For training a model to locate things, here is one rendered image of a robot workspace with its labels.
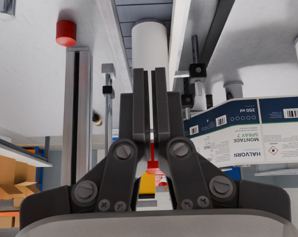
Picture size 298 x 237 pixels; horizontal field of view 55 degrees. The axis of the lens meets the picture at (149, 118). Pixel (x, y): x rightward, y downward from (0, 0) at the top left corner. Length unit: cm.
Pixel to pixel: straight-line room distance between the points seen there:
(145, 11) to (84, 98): 23
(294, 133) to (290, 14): 30
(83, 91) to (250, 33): 31
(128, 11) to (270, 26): 21
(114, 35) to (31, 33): 30
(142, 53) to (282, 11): 20
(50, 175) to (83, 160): 769
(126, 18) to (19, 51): 30
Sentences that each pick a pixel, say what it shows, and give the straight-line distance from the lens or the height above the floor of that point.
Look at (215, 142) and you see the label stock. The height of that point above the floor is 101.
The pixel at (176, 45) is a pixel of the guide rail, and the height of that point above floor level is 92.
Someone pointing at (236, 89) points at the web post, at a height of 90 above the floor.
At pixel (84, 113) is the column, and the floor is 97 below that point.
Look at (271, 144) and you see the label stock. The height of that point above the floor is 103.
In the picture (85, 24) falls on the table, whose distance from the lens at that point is 53.
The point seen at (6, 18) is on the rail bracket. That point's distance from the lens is 22.
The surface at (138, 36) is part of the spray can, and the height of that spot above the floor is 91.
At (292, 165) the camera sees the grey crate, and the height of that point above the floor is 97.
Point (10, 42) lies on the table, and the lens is 62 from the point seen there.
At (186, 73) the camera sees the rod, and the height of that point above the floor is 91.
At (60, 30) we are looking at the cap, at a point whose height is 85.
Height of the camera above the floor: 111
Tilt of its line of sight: 14 degrees down
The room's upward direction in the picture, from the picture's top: 178 degrees clockwise
